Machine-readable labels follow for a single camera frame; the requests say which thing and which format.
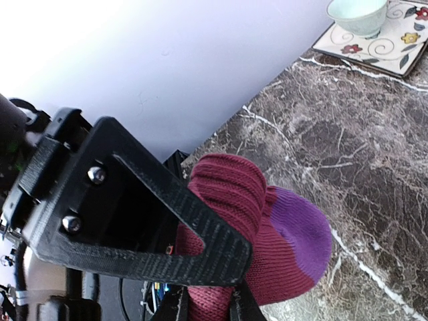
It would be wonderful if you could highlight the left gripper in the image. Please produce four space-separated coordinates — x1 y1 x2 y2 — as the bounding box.
1 108 92 241

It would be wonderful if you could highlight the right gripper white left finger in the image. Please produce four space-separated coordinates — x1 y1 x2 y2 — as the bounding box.
152 286 189 321

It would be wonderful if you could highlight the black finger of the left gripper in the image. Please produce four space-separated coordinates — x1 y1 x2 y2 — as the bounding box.
24 117 251 286

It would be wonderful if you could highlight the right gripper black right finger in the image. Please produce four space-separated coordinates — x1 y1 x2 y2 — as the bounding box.
229 281 266 321

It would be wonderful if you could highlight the maroon striped sock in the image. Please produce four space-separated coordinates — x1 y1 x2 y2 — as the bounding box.
187 154 332 320

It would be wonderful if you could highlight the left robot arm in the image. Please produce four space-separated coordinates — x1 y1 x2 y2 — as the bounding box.
1 98 252 287

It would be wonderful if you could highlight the left celadon bowl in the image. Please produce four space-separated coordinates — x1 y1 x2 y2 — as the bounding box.
326 0 388 40

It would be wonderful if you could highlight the floral coaster mat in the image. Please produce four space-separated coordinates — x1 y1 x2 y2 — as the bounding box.
312 1 427 78

